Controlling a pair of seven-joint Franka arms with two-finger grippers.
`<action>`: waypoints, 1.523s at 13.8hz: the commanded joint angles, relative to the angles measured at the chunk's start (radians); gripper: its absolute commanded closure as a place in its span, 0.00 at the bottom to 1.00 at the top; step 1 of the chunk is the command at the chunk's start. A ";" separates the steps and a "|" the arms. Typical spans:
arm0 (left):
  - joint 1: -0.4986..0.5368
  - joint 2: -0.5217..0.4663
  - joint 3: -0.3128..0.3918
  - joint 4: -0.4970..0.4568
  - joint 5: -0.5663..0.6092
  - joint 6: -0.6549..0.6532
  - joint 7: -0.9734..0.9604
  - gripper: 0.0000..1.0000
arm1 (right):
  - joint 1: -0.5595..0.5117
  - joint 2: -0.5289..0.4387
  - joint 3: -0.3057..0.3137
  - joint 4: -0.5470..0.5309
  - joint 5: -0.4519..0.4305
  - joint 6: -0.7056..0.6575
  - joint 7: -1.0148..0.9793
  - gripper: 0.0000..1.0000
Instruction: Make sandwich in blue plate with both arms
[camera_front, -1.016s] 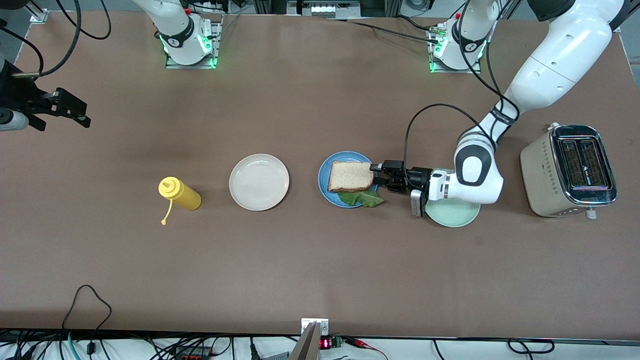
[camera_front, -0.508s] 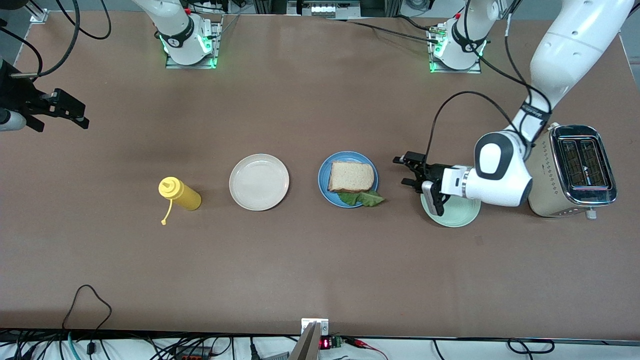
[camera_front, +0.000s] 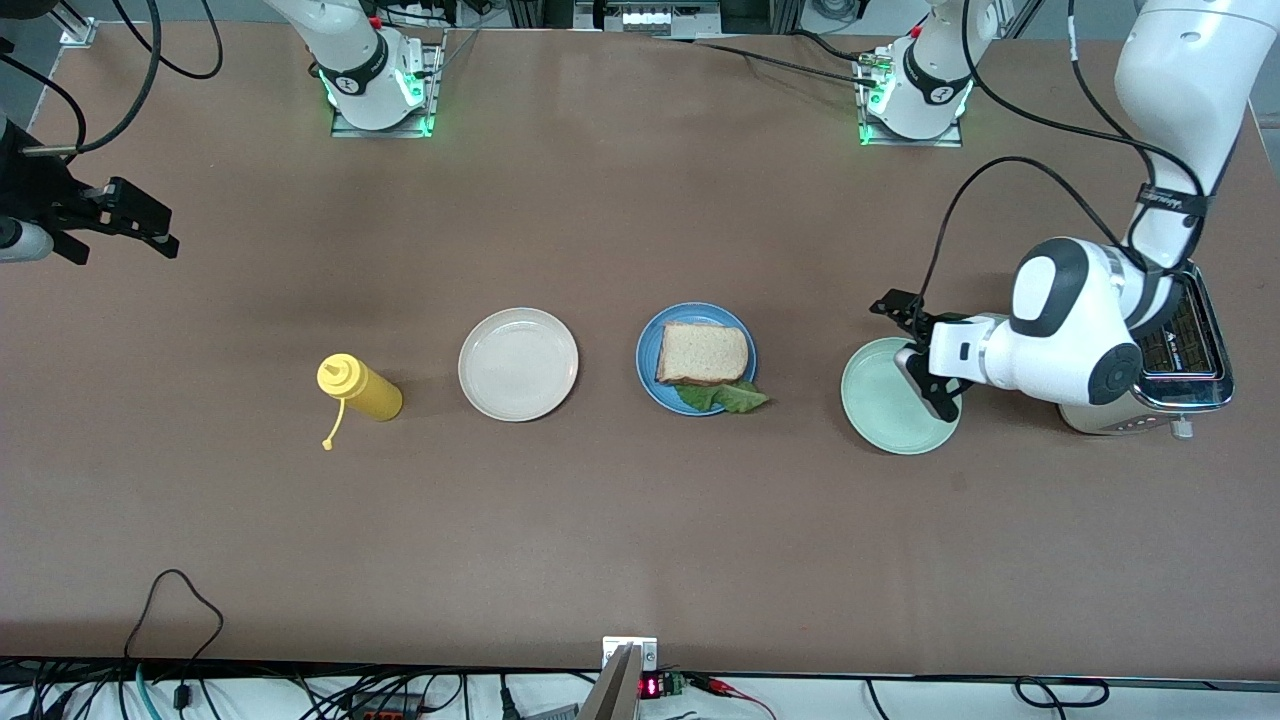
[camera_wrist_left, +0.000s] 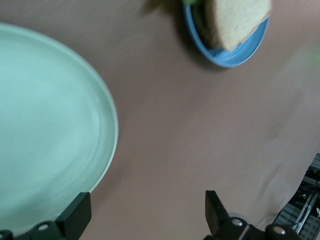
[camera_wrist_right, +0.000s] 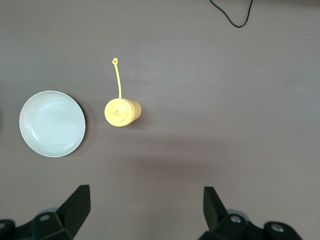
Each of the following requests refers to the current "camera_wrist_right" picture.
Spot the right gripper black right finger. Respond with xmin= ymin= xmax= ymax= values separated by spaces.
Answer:
xmin=197 ymin=186 xmax=308 ymax=240

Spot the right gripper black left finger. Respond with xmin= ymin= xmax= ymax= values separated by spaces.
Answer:
xmin=0 ymin=184 xmax=91 ymax=240

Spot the yellow squeeze bottle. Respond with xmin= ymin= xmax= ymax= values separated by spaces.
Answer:
xmin=104 ymin=57 xmax=143 ymax=128

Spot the beige round plate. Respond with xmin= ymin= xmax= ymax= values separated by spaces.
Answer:
xmin=19 ymin=90 xmax=87 ymax=158

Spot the thin black looped cable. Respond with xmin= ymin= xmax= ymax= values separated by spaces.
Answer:
xmin=209 ymin=0 xmax=254 ymax=28

